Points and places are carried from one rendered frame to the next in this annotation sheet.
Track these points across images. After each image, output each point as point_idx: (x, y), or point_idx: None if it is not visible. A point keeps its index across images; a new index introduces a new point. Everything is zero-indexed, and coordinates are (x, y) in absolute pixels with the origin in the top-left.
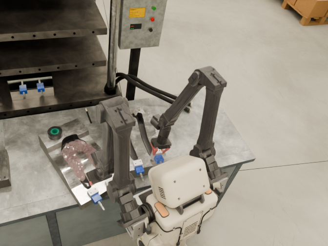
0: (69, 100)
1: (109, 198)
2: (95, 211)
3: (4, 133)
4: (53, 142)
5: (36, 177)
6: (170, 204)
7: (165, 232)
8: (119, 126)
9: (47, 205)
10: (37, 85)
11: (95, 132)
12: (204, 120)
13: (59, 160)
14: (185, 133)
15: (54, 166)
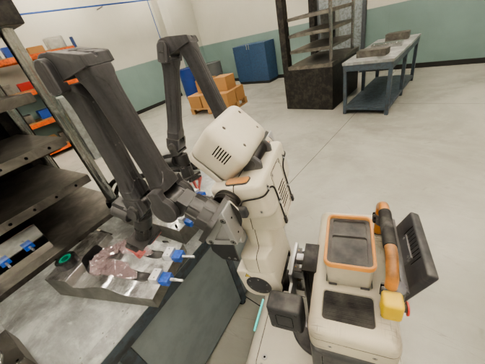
0: (74, 237)
1: (185, 281)
2: (181, 309)
3: (0, 321)
4: (71, 271)
5: (73, 326)
6: (241, 156)
7: (263, 198)
8: (86, 55)
9: (108, 341)
10: (21, 245)
11: (122, 237)
12: (206, 90)
13: (92, 281)
14: (207, 180)
15: (91, 294)
